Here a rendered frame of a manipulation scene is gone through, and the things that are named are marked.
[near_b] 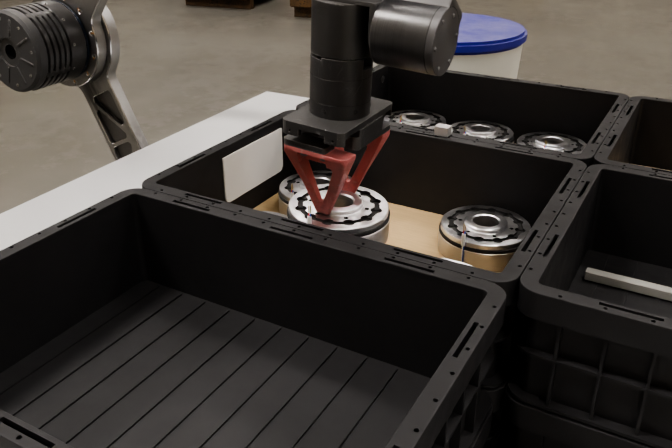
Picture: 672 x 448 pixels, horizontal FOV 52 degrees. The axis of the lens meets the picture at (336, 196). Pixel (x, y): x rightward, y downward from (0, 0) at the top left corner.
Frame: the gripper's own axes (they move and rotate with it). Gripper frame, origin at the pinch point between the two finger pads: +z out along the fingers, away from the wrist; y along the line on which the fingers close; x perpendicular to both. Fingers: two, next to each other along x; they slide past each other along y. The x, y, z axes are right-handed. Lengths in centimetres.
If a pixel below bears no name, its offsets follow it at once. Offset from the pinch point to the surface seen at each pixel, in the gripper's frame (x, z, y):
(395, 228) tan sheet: -0.8, 10.3, 13.9
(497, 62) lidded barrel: 36, 35, 176
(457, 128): 3.3, 8.2, 44.4
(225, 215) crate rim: 6.8, 0.2, -9.0
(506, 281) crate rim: -19.7, -1.2, -7.1
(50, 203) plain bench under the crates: 65, 27, 15
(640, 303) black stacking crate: -29.1, 8.8, 11.8
